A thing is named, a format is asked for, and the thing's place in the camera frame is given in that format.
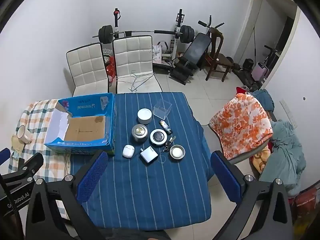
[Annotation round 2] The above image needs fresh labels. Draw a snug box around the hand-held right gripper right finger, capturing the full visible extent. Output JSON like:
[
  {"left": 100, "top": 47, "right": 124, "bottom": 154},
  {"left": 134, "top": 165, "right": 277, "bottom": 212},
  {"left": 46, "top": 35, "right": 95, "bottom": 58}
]
[{"left": 210, "top": 151, "right": 293, "bottom": 240}]

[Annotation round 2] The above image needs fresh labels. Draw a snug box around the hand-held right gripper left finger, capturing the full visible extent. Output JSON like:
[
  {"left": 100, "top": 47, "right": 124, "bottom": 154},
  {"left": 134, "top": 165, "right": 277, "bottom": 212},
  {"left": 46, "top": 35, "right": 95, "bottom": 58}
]
[{"left": 25, "top": 151, "right": 109, "bottom": 240}]

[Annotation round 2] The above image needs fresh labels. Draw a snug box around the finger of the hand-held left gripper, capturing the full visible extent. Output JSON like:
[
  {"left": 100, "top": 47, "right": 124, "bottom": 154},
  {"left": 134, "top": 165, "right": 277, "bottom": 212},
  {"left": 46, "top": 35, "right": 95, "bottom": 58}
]
[
  {"left": 0, "top": 148, "right": 11, "bottom": 167},
  {"left": 0, "top": 152, "right": 44, "bottom": 184}
]

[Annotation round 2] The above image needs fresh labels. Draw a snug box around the blue cardboard box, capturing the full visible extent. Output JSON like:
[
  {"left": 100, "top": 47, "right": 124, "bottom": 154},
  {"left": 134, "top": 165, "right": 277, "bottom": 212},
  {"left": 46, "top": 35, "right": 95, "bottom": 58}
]
[{"left": 44, "top": 93, "right": 117, "bottom": 157}]

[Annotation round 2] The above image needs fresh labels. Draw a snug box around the grey charger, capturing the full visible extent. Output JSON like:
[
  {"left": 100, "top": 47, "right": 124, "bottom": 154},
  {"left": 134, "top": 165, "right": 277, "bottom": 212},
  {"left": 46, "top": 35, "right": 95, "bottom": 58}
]
[{"left": 139, "top": 146, "right": 159, "bottom": 165}]

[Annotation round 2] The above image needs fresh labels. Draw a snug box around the beige coaster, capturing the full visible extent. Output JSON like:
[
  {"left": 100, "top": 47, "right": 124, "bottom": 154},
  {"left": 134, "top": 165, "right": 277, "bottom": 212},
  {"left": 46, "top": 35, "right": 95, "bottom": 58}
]
[{"left": 11, "top": 135, "right": 26, "bottom": 153}]

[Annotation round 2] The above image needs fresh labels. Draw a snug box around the white mug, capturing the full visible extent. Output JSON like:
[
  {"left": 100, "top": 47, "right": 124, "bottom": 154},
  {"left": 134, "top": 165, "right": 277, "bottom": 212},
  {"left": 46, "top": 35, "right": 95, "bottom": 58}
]
[{"left": 16, "top": 125, "right": 32, "bottom": 144}]

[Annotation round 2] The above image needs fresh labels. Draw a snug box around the grey chair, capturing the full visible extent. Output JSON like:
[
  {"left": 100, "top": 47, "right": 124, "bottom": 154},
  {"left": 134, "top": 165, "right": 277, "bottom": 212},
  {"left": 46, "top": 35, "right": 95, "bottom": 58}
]
[{"left": 209, "top": 122, "right": 271, "bottom": 166}]

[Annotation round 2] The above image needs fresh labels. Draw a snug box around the yellow printed blanket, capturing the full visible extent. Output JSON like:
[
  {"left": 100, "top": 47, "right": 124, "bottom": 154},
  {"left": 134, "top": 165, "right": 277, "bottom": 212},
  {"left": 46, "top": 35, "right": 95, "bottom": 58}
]
[{"left": 251, "top": 145, "right": 272, "bottom": 178}]

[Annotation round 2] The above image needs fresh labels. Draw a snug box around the white earbuds case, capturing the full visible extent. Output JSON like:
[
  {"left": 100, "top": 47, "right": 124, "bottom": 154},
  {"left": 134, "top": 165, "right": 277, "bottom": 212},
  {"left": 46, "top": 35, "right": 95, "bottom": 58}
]
[{"left": 122, "top": 145, "right": 136, "bottom": 158}]

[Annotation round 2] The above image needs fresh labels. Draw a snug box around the blue striped tablecloth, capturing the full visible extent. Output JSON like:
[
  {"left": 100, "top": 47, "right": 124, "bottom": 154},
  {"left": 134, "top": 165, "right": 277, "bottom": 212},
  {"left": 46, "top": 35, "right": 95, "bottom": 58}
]
[{"left": 70, "top": 92, "right": 215, "bottom": 224}]

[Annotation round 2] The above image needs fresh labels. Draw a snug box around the steel bowl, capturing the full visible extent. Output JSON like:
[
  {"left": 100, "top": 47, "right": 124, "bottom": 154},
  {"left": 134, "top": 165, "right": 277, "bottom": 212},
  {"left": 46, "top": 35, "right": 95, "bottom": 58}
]
[{"left": 169, "top": 145, "right": 186, "bottom": 160}]

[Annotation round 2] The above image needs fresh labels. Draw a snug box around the orange floral blanket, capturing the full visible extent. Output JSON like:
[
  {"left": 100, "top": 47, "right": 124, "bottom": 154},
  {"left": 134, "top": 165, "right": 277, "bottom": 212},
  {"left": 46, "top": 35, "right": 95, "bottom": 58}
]
[{"left": 209, "top": 93, "right": 273, "bottom": 160}]

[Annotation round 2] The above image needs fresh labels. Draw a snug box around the metal tin with gold lid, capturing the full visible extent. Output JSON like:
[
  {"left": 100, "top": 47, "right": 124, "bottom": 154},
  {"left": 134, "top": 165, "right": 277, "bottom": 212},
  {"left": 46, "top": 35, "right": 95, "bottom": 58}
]
[{"left": 132, "top": 124, "right": 148, "bottom": 142}]

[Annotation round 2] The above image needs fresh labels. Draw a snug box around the teal cloth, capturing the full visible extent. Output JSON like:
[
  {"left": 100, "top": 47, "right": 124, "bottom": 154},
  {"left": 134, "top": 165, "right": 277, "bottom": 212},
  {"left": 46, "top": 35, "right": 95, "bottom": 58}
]
[{"left": 257, "top": 121, "right": 307, "bottom": 198}]

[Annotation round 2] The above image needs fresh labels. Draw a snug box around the key bunch with black fob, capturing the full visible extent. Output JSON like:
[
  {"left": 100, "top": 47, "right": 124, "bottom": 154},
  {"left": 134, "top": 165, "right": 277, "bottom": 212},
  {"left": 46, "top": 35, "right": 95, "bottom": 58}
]
[{"left": 162, "top": 136, "right": 177, "bottom": 153}]

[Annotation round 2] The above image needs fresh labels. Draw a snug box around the round white and black device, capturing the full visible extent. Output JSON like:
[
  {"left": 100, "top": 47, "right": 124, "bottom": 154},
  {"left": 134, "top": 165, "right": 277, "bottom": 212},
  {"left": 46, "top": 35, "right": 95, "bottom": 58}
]
[{"left": 150, "top": 129, "right": 167, "bottom": 146}]

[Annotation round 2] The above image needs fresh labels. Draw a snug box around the white round tin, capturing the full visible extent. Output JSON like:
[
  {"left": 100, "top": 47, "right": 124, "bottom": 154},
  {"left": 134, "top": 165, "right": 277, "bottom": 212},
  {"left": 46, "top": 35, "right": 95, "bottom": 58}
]
[{"left": 137, "top": 108, "right": 152, "bottom": 125}]

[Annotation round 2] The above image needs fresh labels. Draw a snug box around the red printed bag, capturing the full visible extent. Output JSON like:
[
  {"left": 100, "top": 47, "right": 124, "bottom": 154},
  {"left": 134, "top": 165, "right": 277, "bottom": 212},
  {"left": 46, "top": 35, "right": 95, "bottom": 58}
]
[{"left": 287, "top": 187, "right": 318, "bottom": 221}]

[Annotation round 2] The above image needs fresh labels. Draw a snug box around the dark blue cloth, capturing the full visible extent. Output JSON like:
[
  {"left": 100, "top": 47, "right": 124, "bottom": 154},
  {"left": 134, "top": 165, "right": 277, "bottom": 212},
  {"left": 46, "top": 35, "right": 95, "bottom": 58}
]
[{"left": 251, "top": 89, "right": 275, "bottom": 112}]

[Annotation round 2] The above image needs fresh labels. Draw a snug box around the clear plastic box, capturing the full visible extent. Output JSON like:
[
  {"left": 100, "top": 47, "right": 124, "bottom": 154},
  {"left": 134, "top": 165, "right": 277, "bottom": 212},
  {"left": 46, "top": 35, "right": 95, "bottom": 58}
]
[{"left": 153, "top": 100, "right": 172, "bottom": 120}]

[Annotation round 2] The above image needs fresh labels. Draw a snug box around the white padded chair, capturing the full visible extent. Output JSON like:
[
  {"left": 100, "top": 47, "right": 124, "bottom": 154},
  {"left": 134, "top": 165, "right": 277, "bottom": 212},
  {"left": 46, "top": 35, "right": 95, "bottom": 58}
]
[
  {"left": 112, "top": 35, "right": 163, "bottom": 94},
  {"left": 66, "top": 43, "right": 110, "bottom": 97}
]

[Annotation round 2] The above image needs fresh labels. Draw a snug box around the pink suitcase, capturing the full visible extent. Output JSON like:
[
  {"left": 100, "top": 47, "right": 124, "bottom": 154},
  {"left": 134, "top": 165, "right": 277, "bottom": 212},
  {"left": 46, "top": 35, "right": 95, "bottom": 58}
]
[{"left": 251, "top": 61, "right": 269, "bottom": 82}]

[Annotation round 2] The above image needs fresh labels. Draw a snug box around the red plastic bag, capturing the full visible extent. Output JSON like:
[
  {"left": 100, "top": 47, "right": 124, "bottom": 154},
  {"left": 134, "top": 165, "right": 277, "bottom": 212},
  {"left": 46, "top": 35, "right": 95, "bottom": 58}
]
[{"left": 105, "top": 55, "right": 117, "bottom": 82}]

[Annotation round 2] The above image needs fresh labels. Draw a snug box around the dark wooden chair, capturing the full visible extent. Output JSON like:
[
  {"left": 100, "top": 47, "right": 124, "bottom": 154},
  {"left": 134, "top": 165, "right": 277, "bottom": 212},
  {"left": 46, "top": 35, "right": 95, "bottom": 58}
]
[{"left": 200, "top": 27, "right": 233, "bottom": 82}]

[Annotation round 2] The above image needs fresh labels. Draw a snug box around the pink floral bag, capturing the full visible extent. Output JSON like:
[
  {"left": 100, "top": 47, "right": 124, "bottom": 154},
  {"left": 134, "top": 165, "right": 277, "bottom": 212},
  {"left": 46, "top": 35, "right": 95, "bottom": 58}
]
[{"left": 152, "top": 44, "right": 163, "bottom": 64}]

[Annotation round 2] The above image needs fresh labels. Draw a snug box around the barbell with black weights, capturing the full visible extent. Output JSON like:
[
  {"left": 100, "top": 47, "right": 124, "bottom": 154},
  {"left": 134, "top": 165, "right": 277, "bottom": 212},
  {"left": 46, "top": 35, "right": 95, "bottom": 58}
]
[{"left": 92, "top": 25, "right": 195, "bottom": 44}]

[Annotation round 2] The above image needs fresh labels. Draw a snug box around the barbell rack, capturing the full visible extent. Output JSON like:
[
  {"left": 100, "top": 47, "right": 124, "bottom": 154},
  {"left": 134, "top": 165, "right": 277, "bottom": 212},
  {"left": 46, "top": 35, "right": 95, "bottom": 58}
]
[{"left": 110, "top": 8, "right": 187, "bottom": 67}]

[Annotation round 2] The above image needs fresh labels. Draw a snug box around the wire clothes hanger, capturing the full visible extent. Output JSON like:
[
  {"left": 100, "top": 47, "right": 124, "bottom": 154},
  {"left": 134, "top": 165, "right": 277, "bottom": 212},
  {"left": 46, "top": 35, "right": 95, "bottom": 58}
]
[{"left": 129, "top": 70, "right": 155, "bottom": 92}]

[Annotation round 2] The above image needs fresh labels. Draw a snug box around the white door frame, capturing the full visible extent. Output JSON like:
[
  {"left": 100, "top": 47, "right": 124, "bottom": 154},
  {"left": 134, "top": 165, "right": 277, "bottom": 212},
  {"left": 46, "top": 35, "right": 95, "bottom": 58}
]
[{"left": 234, "top": 0, "right": 300, "bottom": 90}]

